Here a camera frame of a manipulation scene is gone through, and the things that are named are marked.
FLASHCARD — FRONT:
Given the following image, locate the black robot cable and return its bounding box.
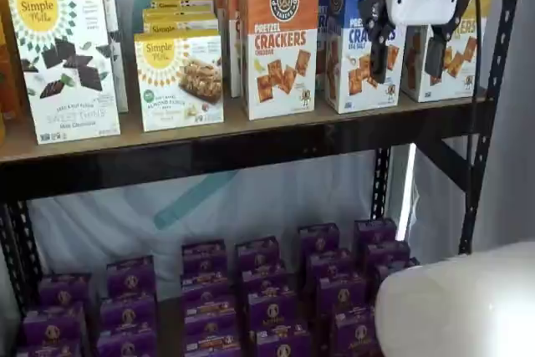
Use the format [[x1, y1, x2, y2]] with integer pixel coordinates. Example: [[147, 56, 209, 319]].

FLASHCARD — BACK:
[[470, 0, 483, 99]]

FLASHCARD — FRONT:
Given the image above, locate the white backdrop with teal logo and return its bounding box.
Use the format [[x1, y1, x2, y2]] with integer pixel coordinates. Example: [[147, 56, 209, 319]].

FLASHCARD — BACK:
[[8, 0, 421, 291]]

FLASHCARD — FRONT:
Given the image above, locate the Simple Mills almond bars box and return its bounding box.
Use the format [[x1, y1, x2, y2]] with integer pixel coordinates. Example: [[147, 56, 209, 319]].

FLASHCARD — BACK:
[[133, 28, 226, 133], [150, 0, 216, 14], [141, 8, 220, 37]]

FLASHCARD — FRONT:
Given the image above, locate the purple Annie's snack box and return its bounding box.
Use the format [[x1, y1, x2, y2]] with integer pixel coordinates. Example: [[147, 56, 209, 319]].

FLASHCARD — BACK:
[[235, 237, 280, 268], [363, 241, 411, 268], [105, 254, 157, 298], [353, 217, 398, 247], [306, 248, 355, 279], [182, 309, 242, 338], [246, 288, 299, 328], [95, 327, 159, 357], [254, 322, 312, 357], [331, 305, 384, 357], [181, 239, 229, 277], [240, 260, 288, 293], [183, 331, 243, 357], [99, 294, 158, 333], [23, 303, 86, 344], [373, 258, 420, 291], [181, 272, 232, 312], [298, 222, 340, 254], [39, 273, 92, 309], [15, 339, 84, 357], [316, 275, 365, 311]]

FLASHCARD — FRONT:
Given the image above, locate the Simple Mills Sweet Thins box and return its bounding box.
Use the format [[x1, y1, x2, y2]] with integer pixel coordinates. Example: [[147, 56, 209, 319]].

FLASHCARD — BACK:
[[28, 0, 130, 115], [7, 0, 122, 145]]

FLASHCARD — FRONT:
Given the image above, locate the yellow and white crackers box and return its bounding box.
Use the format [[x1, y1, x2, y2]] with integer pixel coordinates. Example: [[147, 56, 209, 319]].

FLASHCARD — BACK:
[[400, 0, 497, 104]]

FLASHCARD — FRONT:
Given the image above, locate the blue sea salt crackers box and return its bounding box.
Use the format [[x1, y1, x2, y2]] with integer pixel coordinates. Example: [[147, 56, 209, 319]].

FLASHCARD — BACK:
[[312, 0, 380, 91], [324, 0, 414, 115]]

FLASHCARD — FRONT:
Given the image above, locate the orange snack box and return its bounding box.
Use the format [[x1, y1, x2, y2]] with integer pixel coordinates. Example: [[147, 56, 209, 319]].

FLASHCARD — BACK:
[[0, 0, 27, 123]]

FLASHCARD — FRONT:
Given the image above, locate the white LED light strip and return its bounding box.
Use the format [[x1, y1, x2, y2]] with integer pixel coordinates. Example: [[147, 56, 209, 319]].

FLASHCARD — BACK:
[[395, 142, 418, 245]]

